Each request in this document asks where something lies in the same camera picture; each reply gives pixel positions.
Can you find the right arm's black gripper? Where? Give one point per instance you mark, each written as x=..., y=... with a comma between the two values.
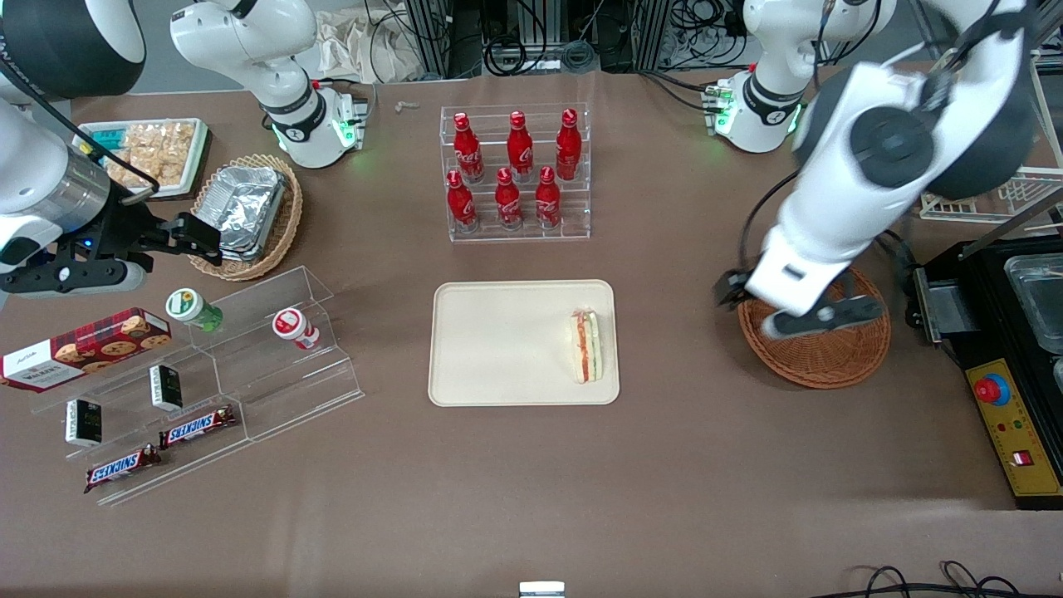
x=126, y=225

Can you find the triangle sandwich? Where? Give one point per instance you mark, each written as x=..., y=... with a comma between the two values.
x=586, y=347

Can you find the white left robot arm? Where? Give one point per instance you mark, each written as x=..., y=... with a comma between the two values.
x=897, y=149

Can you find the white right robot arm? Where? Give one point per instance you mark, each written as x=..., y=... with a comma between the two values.
x=241, y=41

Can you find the flat snack pack tray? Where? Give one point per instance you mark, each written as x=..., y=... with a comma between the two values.
x=203, y=166

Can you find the light wicker basket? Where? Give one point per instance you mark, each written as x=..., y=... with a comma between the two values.
x=286, y=224

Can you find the brown wicker basket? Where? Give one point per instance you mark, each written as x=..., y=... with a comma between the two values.
x=822, y=361

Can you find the cream plastic tray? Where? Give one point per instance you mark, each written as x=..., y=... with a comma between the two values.
x=507, y=345

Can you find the silver foil pack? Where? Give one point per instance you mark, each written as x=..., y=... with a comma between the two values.
x=270, y=224
x=237, y=199

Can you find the green lidded drink bottle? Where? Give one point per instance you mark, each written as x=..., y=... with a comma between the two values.
x=187, y=306

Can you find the clear cracker snack pack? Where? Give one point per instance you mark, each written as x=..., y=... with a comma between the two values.
x=176, y=143
x=137, y=162

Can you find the red lidded yogurt cup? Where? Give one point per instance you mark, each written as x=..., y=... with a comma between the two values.
x=292, y=326

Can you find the teal labelled snack pack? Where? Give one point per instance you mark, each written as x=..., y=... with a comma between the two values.
x=108, y=133

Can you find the small black snack box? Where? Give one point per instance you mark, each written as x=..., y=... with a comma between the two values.
x=83, y=422
x=166, y=388

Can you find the red tartan cookie box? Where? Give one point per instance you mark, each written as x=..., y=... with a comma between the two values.
x=91, y=345

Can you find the clear acrylic bottle rack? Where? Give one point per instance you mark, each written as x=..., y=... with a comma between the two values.
x=581, y=224

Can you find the clear acrylic stepped shelf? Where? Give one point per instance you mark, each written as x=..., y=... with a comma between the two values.
x=274, y=390

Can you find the Snickers chocolate bar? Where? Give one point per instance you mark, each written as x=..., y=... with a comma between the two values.
x=122, y=469
x=198, y=426

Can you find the red cola bottle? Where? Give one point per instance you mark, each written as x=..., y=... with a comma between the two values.
x=467, y=149
x=459, y=203
x=546, y=198
x=568, y=148
x=507, y=199
x=520, y=148

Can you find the black countertop appliance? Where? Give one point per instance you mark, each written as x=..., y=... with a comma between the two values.
x=972, y=286

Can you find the small grey clip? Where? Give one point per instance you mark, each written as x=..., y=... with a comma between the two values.
x=405, y=105

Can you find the crumpled white plastic sheet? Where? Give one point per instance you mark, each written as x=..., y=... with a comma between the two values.
x=357, y=50

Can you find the steel pan insert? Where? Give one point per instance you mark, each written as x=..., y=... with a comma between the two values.
x=1038, y=291

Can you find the yellow emergency stop box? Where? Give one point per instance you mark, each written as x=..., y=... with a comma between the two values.
x=1026, y=423

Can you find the small silver metal block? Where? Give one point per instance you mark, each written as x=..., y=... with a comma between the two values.
x=541, y=590

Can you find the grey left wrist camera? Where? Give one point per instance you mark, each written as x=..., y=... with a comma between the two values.
x=822, y=320

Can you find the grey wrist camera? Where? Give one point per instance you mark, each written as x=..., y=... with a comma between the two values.
x=100, y=278
x=822, y=320

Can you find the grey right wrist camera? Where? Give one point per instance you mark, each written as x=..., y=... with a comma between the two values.
x=100, y=278

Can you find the aluminium frame rack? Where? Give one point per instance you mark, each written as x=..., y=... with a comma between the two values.
x=432, y=33

